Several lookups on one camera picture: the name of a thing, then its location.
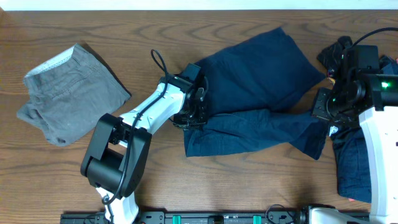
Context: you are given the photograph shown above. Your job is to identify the navy blue shorts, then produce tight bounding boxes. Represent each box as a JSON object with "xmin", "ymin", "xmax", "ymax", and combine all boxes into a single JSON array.
[{"xmin": 183, "ymin": 28, "xmax": 327, "ymax": 159}]

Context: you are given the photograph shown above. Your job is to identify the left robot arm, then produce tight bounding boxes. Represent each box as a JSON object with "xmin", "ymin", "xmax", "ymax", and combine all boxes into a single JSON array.
[{"xmin": 80, "ymin": 75, "xmax": 209, "ymax": 223}]

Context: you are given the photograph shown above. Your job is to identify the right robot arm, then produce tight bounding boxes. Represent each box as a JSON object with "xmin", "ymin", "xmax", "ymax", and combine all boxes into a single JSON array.
[{"xmin": 311, "ymin": 72, "xmax": 397, "ymax": 223}]

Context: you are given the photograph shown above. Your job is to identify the black printed garment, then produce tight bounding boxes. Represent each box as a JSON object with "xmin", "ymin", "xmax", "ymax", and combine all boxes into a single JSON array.
[{"xmin": 317, "ymin": 36, "xmax": 353, "ymax": 85}]

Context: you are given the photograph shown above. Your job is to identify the folded grey-brown shorts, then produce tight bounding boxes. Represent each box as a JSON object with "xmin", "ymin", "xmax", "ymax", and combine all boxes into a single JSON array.
[{"xmin": 17, "ymin": 44, "xmax": 131, "ymax": 146}]

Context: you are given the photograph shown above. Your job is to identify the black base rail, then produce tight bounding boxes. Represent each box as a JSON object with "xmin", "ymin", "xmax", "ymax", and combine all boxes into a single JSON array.
[{"xmin": 60, "ymin": 203, "xmax": 371, "ymax": 224}]

